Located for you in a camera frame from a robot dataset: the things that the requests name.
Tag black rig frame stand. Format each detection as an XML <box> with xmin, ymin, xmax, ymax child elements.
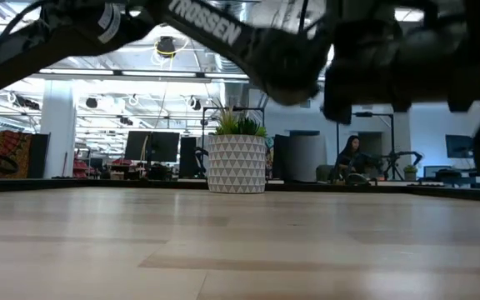
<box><xmin>335</xmin><ymin>111</ymin><xmax>396</xmax><ymax>178</ymax></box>

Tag green artificial succulent plant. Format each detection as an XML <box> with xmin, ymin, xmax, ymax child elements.
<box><xmin>212</xmin><ymin>101</ymin><xmax>268</xmax><ymax>138</ymax></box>

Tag person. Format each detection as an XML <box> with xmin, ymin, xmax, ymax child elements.
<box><xmin>332</xmin><ymin>134</ymin><xmax>368</xmax><ymax>183</ymax></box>

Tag grey curved partition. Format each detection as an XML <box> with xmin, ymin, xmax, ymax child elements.
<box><xmin>287</xmin><ymin>129</ymin><xmax>328</xmax><ymax>183</ymax></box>

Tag black computer monitor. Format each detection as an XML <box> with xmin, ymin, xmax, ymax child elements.
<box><xmin>151</xmin><ymin>131</ymin><xmax>181</xmax><ymax>163</ymax></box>
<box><xmin>124</xmin><ymin>130</ymin><xmax>153</xmax><ymax>163</ymax></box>

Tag black ceiling-mounted device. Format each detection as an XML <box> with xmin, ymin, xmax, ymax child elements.
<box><xmin>155</xmin><ymin>35</ymin><xmax>178</xmax><ymax>58</ymax></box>

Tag colourful patterned tapestry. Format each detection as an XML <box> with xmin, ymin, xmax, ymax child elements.
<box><xmin>0</xmin><ymin>130</ymin><xmax>52</xmax><ymax>180</ymax></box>

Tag black upright panel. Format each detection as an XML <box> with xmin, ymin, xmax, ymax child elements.
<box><xmin>179</xmin><ymin>136</ymin><xmax>198</xmax><ymax>178</ymax></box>

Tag wall-mounted dark monitor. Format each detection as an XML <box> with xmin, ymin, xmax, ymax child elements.
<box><xmin>445</xmin><ymin>133</ymin><xmax>476</xmax><ymax>159</ymax></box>

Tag small potted plant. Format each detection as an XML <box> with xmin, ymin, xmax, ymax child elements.
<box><xmin>402</xmin><ymin>164</ymin><xmax>418</xmax><ymax>182</ymax></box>

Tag white building pillar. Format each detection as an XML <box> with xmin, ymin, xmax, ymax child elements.
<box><xmin>39</xmin><ymin>79</ymin><xmax>78</xmax><ymax>179</ymax></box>

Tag white patterned planter with plant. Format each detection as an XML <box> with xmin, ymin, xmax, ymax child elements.
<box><xmin>201</xmin><ymin>106</ymin><xmax>266</xmax><ymax>176</ymax></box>

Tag black aluminium table frame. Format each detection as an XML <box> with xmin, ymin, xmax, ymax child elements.
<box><xmin>0</xmin><ymin>177</ymin><xmax>480</xmax><ymax>204</ymax></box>

